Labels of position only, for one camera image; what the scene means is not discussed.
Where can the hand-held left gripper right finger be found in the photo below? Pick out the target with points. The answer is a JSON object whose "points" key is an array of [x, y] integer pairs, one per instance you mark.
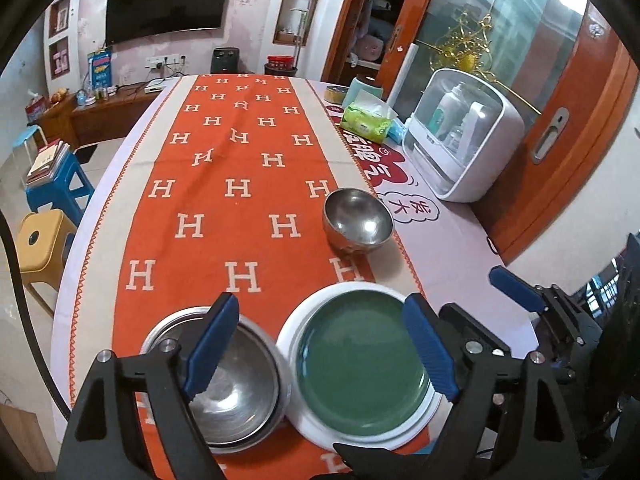
{"points": [[430, 345]]}

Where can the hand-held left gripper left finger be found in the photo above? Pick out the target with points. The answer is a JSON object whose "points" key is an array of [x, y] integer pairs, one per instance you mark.
{"points": [[210, 345]]}

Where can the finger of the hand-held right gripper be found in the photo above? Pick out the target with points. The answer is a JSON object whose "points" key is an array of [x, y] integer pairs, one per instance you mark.
{"points": [[515, 287], [480, 322]]}

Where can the large steel bowl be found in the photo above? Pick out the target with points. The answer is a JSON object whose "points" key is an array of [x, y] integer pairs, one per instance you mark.
{"points": [[167, 321]]}

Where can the pink-sided steel bowl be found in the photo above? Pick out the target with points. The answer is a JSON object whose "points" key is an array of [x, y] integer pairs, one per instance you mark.
{"points": [[245, 380]]}

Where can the white plate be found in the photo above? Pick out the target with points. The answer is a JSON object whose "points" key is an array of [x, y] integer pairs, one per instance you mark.
{"points": [[286, 360]]}

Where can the green divided plate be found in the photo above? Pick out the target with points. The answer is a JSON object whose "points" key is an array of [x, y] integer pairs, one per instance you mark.
{"points": [[350, 360]]}

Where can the small gold-sided steel bowl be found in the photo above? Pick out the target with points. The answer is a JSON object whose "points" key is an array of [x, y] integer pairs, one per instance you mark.
{"points": [[357, 215]]}

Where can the white printed tablecloth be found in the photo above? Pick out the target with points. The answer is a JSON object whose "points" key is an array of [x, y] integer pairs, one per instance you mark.
{"points": [[450, 260]]}

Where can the orange sliding door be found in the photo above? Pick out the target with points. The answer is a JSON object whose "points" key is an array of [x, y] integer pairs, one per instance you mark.
{"points": [[575, 170]]}

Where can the white countertop cabinet appliance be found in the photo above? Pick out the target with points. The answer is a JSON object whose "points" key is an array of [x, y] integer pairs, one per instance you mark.
{"points": [[480, 160]]}

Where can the orange letter-print table runner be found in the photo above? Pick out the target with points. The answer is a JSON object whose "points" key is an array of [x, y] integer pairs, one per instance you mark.
{"points": [[240, 185]]}

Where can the small blue packet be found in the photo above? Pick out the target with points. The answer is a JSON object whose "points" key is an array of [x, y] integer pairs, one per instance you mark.
{"points": [[398, 131]]}

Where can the yellow plastic stool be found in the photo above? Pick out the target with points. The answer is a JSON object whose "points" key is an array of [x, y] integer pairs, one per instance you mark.
{"points": [[40, 245]]}

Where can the brown cardboard box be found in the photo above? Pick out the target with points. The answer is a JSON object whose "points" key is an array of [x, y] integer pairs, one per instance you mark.
{"points": [[25, 435]]}

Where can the green wet wipes pack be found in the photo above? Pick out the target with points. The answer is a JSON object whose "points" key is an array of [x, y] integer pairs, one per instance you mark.
{"points": [[365, 127]]}

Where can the blue plastic stool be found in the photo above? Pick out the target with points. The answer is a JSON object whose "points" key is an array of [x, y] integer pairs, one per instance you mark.
{"points": [[55, 187]]}

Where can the white rolled tube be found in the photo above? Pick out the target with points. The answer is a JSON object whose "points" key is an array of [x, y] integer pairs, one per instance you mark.
{"points": [[402, 75]]}

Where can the mint green canister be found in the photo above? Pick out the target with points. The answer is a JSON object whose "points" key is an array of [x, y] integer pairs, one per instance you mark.
{"points": [[367, 91]]}

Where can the stack of books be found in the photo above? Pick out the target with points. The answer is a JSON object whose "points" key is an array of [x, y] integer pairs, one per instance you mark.
{"points": [[47, 160]]}

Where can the wooden television cabinet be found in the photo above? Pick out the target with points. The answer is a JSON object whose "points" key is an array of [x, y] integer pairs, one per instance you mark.
{"points": [[110, 115]]}

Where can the gold hanging ornament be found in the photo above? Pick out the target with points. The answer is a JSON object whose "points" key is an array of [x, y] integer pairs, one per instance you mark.
{"points": [[470, 40]]}

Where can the round yellow tin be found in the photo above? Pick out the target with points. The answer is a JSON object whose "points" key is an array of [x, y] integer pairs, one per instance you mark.
{"points": [[336, 96]]}

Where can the white set-top box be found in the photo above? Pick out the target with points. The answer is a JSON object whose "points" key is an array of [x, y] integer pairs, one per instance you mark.
{"points": [[155, 85]]}

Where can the light blue round stool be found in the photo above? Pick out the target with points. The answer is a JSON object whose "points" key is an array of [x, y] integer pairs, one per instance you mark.
{"points": [[25, 135]]}

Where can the black air fryer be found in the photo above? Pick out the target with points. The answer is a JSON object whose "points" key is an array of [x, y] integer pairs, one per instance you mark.
{"points": [[224, 60]]}

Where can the red lidded container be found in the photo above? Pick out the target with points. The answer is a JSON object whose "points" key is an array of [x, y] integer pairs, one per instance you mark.
{"points": [[280, 66]]}

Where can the red tissue box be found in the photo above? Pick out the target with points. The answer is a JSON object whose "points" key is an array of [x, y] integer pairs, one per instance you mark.
{"points": [[36, 110]]}

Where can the blue printed box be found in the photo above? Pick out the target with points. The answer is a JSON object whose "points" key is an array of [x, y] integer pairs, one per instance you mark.
{"points": [[100, 70]]}

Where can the white wall power strip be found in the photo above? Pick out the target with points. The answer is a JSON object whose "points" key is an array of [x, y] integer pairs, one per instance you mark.
{"points": [[165, 60]]}

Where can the orange door frame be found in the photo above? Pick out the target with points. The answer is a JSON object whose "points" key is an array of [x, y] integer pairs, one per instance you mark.
{"points": [[410, 10]]}

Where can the wall-mounted television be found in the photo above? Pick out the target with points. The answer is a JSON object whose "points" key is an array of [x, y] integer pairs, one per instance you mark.
{"points": [[165, 5]]}

